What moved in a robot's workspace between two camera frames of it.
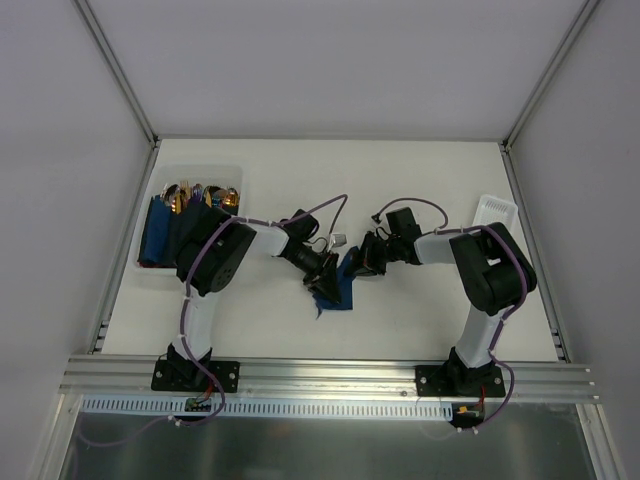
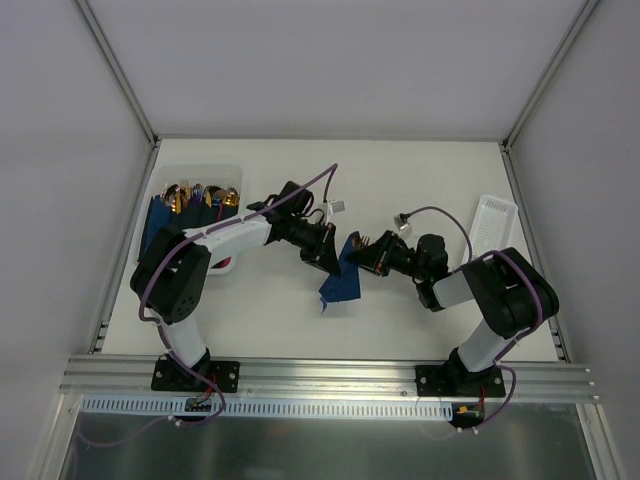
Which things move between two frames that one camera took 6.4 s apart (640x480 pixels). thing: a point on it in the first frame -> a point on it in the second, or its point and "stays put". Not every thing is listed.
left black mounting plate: x=186 y=375 stays put
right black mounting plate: x=459 y=381 stays put
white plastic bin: x=215 y=175 stays put
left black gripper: x=323 y=271 -> x=324 y=244
